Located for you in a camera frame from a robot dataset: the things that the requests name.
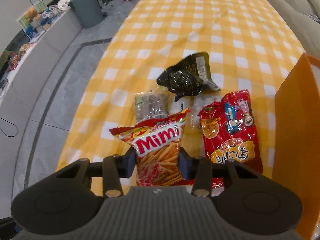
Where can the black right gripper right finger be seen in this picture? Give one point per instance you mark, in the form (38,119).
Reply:
(242,197)

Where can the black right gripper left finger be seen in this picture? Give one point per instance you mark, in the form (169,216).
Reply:
(72,196)

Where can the Mimi shrimp stick bag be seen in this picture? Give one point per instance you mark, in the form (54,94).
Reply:
(157,144)

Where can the orange cardboard box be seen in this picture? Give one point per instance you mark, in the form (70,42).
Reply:
(296,158)

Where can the red snack bag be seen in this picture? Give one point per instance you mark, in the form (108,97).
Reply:
(229,131)

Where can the clear flat snack packet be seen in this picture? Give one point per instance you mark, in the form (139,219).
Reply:
(194,104)

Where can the clear bag brown nuts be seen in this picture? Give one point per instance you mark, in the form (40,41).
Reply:
(150,105)

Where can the black foil snack packet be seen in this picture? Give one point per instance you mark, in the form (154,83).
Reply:
(189,77)

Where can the white low counter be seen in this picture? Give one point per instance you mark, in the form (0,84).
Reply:
(27,80)

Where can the yellow white checkered tablecloth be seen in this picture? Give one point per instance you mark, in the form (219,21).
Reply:
(249,45)

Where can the grey round planter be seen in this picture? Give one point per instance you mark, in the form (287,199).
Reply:
(88,12)

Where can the beige sofa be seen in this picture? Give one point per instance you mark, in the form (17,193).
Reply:
(302,16)

